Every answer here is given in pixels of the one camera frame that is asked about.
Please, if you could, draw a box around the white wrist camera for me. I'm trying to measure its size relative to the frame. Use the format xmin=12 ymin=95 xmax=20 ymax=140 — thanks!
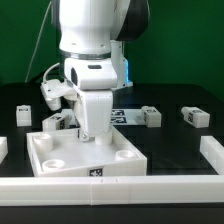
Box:
xmin=40 ymin=79 xmax=77 ymax=111

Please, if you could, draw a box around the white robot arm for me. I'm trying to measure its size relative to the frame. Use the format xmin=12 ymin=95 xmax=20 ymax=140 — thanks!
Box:
xmin=52 ymin=0 xmax=150 ymax=137

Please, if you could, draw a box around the white right fence wall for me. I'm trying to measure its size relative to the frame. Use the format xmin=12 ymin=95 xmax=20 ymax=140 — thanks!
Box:
xmin=200 ymin=136 xmax=224 ymax=175

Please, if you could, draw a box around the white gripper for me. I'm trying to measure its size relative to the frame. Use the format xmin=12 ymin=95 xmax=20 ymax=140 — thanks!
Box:
xmin=74 ymin=90 xmax=113 ymax=141

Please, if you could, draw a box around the white fiducial marker sheet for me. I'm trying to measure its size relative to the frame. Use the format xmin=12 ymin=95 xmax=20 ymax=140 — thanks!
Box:
xmin=60 ymin=108 xmax=148 ymax=127

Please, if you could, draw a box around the white front fence wall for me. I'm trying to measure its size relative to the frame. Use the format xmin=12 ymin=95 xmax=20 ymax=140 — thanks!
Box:
xmin=0 ymin=175 xmax=224 ymax=206

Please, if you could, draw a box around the white square tabletop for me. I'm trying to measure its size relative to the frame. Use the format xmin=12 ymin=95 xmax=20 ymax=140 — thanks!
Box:
xmin=27 ymin=128 xmax=147 ymax=177

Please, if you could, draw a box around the white fence wall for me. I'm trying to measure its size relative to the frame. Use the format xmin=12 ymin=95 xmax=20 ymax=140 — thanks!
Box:
xmin=0 ymin=175 xmax=224 ymax=206
xmin=200 ymin=136 xmax=224 ymax=175

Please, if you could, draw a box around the thin grey cable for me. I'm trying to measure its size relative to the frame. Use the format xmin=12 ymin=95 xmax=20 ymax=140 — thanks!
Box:
xmin=24 ymin=0 xmax=54 ymax=84

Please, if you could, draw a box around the white left fence block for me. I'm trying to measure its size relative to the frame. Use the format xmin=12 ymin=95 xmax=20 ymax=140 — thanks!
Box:
xmin=0 ymin=137 xmax=8 ymax=164

